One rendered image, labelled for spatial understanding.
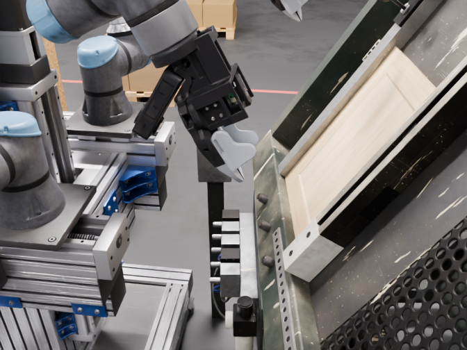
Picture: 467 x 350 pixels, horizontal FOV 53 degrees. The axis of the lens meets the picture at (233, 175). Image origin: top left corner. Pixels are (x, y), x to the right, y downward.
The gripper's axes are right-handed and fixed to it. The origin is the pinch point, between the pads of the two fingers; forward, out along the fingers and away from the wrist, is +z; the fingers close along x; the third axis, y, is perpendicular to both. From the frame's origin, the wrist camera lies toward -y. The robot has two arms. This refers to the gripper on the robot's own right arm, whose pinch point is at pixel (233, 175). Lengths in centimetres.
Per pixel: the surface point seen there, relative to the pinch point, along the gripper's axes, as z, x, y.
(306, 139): 32, 67, -2
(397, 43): 16, 70, 30
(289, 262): 37.8, 23.2, -8.8
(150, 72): 40, 301, -143
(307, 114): 35, 91, -3
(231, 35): 81, 497, -120
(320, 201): 37, 42, -1
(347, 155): 31, 49, 9
